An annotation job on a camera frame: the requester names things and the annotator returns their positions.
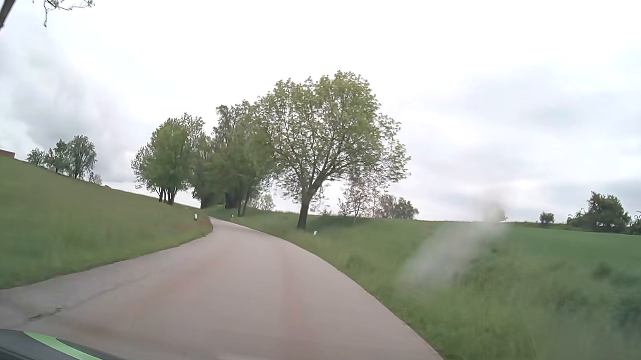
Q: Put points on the small sparse tree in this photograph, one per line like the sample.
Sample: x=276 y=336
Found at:
x=359 y=197

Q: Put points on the bushy trees behind bank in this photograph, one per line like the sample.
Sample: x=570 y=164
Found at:
x=397 y=208

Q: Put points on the grey asphalt road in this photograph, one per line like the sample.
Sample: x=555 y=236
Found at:
x=242 y=294

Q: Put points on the large broad leafy tree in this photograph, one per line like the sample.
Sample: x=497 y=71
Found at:
x=326 y=137

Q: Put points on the row of bushes on ridge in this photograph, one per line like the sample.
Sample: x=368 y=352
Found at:
x=634 y=219

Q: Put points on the grass bank field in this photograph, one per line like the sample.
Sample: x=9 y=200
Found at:
x=531 y=285

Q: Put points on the small group of trees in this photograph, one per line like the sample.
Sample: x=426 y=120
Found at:
x=70 y=156

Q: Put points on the grass field with slope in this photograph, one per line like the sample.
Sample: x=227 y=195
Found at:
x=39 y=216

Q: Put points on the row of roadside trees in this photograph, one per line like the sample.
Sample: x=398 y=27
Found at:
x=223 y=160

